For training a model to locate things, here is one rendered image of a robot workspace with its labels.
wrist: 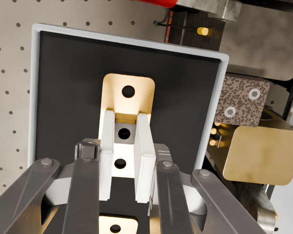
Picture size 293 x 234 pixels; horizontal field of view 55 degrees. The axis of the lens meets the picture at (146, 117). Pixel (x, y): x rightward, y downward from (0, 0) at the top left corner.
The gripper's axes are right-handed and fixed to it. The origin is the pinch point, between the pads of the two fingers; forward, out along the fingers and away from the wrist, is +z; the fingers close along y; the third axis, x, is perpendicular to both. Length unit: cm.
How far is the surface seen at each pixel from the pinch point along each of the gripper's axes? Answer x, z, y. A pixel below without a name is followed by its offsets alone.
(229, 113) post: 0.3, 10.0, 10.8
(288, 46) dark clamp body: 7.5, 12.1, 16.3
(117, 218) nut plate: -8.4, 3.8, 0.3
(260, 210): -11.5, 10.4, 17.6
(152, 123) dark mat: 0.6, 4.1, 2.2
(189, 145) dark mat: -1.0, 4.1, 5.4
